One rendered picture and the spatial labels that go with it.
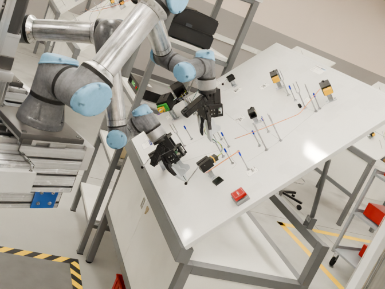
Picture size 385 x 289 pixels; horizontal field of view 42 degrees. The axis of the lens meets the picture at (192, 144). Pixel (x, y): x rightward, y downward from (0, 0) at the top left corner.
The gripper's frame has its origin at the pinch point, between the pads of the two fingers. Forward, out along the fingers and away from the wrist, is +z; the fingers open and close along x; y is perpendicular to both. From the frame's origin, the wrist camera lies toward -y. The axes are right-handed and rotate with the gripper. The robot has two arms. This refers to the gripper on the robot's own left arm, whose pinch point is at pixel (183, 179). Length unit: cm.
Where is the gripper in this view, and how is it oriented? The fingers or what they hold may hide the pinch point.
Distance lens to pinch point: 212.0
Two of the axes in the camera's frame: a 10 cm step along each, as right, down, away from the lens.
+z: 5.5, 8.2, 1.5
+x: 4.2, -4.2, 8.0
